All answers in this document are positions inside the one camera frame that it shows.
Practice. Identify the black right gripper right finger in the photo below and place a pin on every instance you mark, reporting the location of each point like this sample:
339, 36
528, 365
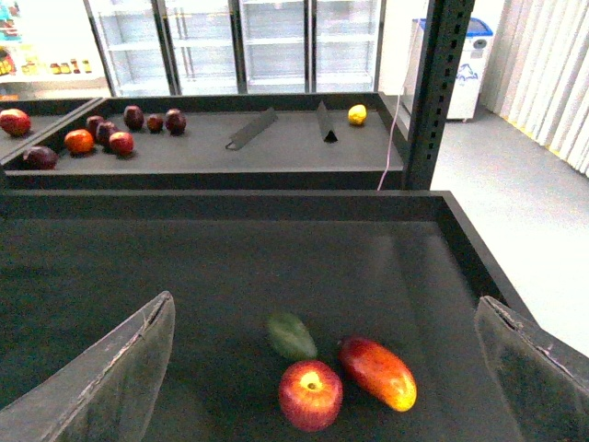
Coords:
543, 381

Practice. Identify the dark red fruit back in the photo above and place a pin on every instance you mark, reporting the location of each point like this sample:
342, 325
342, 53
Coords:
133, 117

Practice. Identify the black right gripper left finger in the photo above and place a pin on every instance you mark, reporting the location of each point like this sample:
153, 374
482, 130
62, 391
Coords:
109, 392

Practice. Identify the shelf with jars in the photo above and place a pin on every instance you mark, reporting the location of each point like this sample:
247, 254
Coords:
49, 51

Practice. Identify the black display tray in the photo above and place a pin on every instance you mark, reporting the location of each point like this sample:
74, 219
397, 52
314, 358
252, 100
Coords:
405, 269
319, 141

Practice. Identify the orange red fruit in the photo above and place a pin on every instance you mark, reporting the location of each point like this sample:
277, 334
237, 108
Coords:
79, 142

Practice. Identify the far black display tray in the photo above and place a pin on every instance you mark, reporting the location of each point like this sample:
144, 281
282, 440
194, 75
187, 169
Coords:
319, 141

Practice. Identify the yellow lemon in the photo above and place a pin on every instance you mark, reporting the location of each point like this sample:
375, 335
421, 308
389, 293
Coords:
357, 115

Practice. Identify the red yellow mango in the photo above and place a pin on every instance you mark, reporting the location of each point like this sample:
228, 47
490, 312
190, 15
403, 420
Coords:
378, 371

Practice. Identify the black perforated shelf post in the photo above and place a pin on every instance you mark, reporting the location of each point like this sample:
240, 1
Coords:
446, 26

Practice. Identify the red apple in far tray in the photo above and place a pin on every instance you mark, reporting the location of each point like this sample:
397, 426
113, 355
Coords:
121, 143

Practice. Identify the glass door refrigerator row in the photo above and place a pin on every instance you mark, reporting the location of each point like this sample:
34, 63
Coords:
172, 48

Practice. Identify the dark purple fruit front left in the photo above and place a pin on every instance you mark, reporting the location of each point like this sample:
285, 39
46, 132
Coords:
39, 157

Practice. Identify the red apple far left tray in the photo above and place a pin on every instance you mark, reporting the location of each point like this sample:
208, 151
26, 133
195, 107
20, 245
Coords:
15, 122

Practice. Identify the flat black divider strip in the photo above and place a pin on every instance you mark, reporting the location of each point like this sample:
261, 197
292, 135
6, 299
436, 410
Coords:
247, 133

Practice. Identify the white vertical blinds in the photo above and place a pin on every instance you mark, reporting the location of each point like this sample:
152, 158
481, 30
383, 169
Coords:
537, 76

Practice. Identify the small red brown fruit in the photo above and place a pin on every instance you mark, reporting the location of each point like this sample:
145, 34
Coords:
155, 123

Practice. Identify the red yellow apple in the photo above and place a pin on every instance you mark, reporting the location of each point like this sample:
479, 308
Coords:
310, 395

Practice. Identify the white blue chest freezer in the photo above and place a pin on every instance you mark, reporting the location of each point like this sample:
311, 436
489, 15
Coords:
470, 71

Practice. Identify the dark maroon fruit right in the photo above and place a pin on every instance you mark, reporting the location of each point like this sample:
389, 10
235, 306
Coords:
175, 121

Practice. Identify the near black display tray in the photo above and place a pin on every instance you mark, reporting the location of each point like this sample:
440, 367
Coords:
405, 269

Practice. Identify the triangular black divider bar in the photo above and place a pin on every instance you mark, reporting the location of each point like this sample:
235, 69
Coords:
325, 124

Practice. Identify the dark red fruit pair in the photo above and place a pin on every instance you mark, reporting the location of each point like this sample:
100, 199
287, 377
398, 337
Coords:
101, 130

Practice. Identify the green avocado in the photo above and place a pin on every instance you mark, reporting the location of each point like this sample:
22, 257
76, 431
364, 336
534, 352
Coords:
290, 337

